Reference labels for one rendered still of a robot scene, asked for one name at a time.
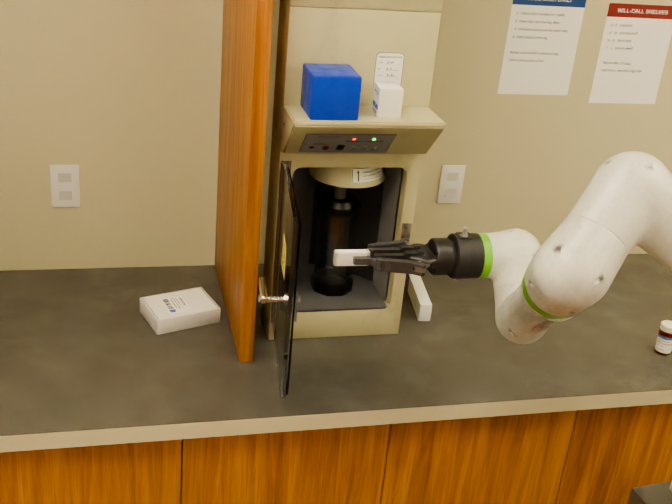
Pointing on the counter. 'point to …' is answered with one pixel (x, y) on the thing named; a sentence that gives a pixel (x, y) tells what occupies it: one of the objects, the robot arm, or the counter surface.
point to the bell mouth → (348, 176)
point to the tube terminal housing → (412, 47)
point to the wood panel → (242, 161)
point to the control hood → (410, 116)
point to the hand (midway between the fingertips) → (351, 257)
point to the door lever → (267, 293)
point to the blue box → (330, 91)
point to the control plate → (347, 142)
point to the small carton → (387, 100)
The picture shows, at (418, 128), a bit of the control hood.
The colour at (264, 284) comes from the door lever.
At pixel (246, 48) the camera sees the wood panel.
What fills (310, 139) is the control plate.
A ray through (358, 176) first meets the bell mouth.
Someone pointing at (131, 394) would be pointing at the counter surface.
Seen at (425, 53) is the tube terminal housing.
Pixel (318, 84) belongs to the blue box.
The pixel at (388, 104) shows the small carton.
